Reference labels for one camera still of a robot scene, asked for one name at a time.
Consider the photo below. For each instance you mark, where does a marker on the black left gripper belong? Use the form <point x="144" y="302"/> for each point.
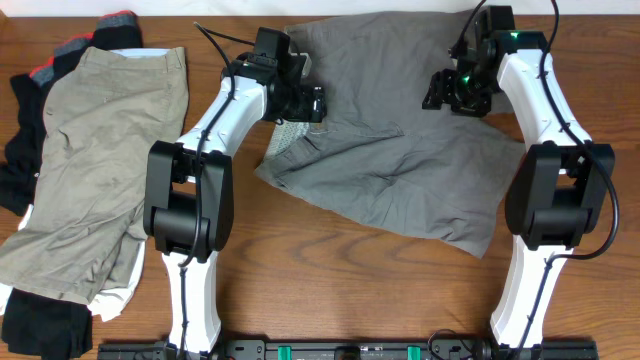
<point x="305" y="112"/>

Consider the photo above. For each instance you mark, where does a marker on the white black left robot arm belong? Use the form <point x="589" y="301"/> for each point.
<point x="189" y="197"/>

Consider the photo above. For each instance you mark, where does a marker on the white garment under pile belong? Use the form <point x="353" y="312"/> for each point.
<point x="112" y="300"/>

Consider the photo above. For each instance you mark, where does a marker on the black garment with red trim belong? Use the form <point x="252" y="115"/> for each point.
<point x="23" y="153"/>

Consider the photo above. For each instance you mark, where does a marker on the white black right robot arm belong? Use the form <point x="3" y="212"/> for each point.
<point x="557" y="193"/>

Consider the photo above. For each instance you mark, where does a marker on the grey shorts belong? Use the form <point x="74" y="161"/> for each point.
<point x="378" y="157"/>

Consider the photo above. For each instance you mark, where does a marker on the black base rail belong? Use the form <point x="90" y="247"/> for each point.
<point x="439" y="348"/>

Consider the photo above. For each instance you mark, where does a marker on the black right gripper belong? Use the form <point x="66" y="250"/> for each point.
<point x="442" y="91"/>

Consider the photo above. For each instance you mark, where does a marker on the khaki shorts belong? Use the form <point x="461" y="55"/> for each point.
<point x="95" y="170"/>

